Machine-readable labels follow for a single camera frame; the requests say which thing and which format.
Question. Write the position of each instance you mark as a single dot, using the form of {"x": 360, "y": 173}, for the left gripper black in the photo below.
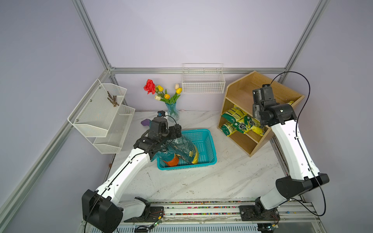
{"x": 175, "y": 134}

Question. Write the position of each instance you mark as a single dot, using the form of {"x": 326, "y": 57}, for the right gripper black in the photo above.
{"x": 254, "y": 110}

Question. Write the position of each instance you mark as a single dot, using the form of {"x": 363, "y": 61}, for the yellow green fertilizer bag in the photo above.
{"x": 234, "y": 114}
{"x": 249, "y": 124}

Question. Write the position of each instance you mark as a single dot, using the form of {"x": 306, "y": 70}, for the large dark green soil bag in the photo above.
{"x": 184, "y": 149}

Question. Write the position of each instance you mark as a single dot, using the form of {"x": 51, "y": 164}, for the teal orange soil bag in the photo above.
{"x": 169, "y": 158}

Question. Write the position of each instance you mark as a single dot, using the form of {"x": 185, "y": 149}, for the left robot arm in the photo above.
{"x": 101, "y": 207}

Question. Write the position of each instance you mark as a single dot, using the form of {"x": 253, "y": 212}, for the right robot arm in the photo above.
{"x": 303, "y": 173}

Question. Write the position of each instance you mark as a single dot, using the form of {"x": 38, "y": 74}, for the wooden shelf unit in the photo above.
{"x": 240, "y": 93}

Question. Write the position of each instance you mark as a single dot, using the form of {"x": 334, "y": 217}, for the purple spatula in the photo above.
{"x": 146, "y": 122}

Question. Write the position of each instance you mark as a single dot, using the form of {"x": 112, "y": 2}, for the blue glass vase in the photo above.
{"x": 172, "y": 111}

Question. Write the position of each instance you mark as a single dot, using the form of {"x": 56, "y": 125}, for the teal plastic basket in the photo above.
{"x": 203, "y": 140}

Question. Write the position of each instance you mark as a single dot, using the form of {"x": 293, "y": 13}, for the artificial flower bouquet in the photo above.
{"x": 161, "y": 94}

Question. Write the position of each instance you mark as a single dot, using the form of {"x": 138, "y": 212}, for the brown twigs in rack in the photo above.
{"x": 112, "y": 99}

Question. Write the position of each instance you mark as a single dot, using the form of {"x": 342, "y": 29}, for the white mesh two-tier rack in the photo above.
{"x": 98, "y": 121}

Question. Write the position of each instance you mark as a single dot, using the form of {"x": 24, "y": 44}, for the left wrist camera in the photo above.
{"x": 161, "y": 113}

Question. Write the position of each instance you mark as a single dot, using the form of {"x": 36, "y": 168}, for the white wire wall basket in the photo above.
{"x": 203, "y": 78}

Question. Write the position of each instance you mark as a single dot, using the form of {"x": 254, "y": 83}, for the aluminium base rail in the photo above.
{"x": 221, "y": 217}

